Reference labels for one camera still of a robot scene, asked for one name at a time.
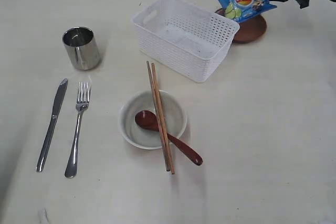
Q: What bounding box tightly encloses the blue snack packet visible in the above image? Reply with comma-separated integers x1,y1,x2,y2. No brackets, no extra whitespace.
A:
218,0,277,23

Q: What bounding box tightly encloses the brown round plate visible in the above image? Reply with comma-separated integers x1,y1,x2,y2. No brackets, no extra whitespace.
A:
214,7,268,44

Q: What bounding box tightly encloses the white perforated plastic basket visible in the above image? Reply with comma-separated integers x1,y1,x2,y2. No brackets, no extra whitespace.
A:
132,0,240,83

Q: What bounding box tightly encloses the wooden chopstick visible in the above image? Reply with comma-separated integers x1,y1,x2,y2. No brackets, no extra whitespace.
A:
146,61,171,172
151,63,175,174

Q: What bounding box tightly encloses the grey ceramic bowl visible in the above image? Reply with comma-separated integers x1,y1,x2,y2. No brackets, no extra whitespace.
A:
118,90,187,150

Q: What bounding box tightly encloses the red wooden spoon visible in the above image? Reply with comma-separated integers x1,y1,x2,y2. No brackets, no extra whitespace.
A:
135,110,203,166

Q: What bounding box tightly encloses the silver foil packet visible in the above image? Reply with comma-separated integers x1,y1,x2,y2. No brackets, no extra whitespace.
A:
62,27,101,71

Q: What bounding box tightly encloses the silver spoon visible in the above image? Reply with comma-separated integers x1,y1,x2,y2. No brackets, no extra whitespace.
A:
65,82,91,178

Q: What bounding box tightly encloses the silver table knife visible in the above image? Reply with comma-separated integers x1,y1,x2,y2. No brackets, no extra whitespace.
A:
36,78,68,172

